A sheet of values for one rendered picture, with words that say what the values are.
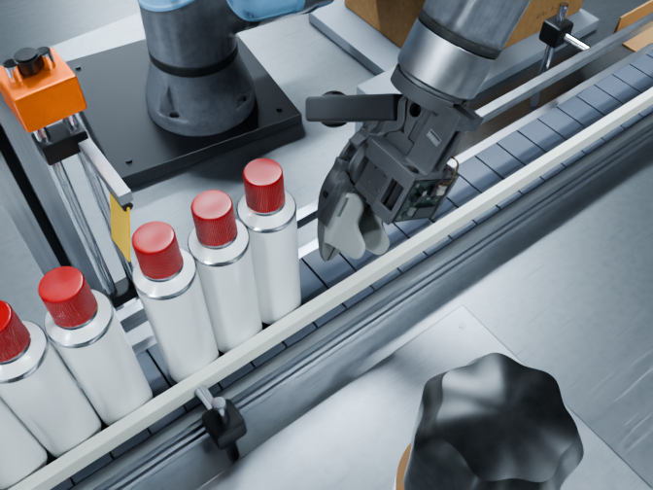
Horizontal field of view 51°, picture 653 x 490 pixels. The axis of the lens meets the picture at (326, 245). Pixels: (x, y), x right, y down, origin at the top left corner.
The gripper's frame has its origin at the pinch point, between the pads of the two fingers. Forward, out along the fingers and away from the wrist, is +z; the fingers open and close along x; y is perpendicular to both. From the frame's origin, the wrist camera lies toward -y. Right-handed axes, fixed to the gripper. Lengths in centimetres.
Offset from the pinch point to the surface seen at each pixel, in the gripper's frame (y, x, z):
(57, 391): 2.6, -27.6, 9.0
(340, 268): 0.2, 4.2, 3.8
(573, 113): -1.2, 39.2, -16.4
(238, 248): 2.7, -15.1, -4.0
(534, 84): -2.7, 27.4, -19.1
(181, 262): 1.9, -19.8, -2.6
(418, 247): 4.7, 8.9, -2.3
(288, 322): 4.2, -5.9, 5.6
